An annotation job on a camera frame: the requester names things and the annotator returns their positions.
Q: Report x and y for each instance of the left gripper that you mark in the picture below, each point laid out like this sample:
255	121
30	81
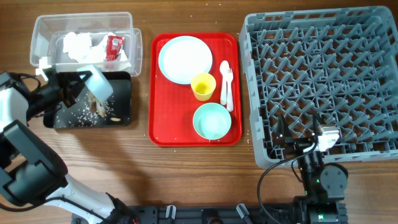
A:
63	82

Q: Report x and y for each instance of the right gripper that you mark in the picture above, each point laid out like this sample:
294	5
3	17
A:
296	144

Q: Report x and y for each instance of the food scraps and rice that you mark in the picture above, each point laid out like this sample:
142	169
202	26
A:
96	109

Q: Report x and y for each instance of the light blue bowl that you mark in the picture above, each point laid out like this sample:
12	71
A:
97	83

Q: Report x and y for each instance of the white napkin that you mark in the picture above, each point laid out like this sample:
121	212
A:
80	47

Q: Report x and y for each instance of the red sauce packet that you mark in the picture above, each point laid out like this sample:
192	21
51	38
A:
113	47

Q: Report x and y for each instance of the mint green bowl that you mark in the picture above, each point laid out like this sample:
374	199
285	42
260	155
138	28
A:
212	121

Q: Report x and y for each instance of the pink plastic fork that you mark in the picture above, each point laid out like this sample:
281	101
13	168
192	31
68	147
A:
229	100

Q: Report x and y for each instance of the white plastic spoon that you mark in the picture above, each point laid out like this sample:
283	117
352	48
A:
224	66

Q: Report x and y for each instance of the yellow plastic cup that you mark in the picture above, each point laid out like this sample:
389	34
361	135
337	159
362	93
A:
203	86

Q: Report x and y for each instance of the light blue plate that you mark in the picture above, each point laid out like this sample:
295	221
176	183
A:
183	57

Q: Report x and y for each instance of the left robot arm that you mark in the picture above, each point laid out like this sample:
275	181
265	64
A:
32	173

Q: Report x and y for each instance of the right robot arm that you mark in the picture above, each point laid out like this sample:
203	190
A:
324	183

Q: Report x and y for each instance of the black food waste tray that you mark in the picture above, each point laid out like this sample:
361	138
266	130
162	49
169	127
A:
121	84

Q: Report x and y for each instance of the clear plastic waste bin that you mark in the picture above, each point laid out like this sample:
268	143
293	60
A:
50	30

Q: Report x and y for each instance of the grey dishwasher rack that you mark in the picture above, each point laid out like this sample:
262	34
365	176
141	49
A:
338	63

